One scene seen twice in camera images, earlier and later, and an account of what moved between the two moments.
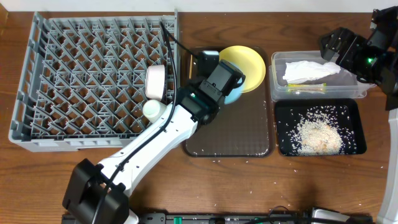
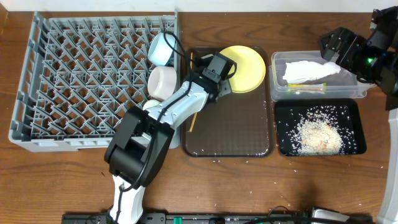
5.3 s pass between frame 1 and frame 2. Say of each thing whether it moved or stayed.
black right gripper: stayed
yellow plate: stayed
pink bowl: moved
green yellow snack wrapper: stayed
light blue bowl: moved
